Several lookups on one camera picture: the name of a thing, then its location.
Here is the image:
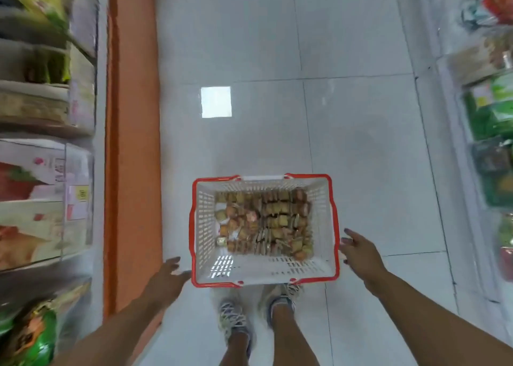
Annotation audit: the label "person's left hand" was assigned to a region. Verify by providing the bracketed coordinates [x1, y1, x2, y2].
[141, 257, 193, 310]

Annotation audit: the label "person's right hand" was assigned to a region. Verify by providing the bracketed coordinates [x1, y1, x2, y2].
[338, 228, 389, 286]

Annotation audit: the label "white basket with red rim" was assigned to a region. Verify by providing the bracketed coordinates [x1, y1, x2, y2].
[189, 173, 341, 289]

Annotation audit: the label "pile of small snack packets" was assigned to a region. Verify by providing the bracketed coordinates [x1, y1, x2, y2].
[213, 188, 315, 260]

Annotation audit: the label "white metal shelf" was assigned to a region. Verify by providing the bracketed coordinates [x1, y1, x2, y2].
[0, 0, 109, 366]

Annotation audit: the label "person's right forearm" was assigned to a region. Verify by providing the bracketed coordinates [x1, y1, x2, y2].
[369, 269, 513, 366]

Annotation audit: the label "person's left forearm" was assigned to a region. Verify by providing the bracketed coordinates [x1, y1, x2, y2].
[50, 296, 165, 366]

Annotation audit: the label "person's left shoe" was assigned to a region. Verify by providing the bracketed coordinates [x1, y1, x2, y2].
[216, 298, 254, 355]

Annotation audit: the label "person's shoe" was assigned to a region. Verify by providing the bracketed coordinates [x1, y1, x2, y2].
[216, 298, 254, 355]
[266, 283, 304, 326]

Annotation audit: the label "person's right shoe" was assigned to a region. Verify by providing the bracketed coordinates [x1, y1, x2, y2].
[266, 283, 304, 326]

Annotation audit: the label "person's left leg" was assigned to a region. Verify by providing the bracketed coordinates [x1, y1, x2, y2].
[220, 330, 253, 366]

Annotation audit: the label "person's leg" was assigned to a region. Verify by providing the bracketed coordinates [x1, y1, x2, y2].
[273, 301, 320, 366]
[220, 330, 253, 366]

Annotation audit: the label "person's right leg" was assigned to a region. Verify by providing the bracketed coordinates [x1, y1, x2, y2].
[273, 301, 320, 366]

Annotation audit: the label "white opposite shelf unit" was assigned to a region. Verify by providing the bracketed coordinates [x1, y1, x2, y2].
[413, 0, 513, 323]

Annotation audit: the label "orange shelf base panel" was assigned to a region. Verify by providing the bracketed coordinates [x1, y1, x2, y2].
[103, 0, 163, 355]

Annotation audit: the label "green snack bag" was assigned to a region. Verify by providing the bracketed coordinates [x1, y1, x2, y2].
[0, 282, 89, 366]

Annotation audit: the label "white red product boxes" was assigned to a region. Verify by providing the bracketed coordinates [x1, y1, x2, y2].
[0, 137, 93, 270]

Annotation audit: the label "dark green packets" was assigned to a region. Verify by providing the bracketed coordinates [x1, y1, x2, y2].
[473, 137, 513, 206]

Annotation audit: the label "bright green packets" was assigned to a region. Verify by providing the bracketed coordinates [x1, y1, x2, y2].
[461, 73, 513, 139]

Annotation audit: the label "beige display box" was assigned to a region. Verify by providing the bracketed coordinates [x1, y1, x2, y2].
[0, 41, 96, 134]

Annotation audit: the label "brown product box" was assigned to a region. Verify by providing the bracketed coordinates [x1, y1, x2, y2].
[446, 33, 513, 86]

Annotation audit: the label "red snack packet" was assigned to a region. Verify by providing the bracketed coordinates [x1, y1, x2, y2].
[461, 0, 513, 26]

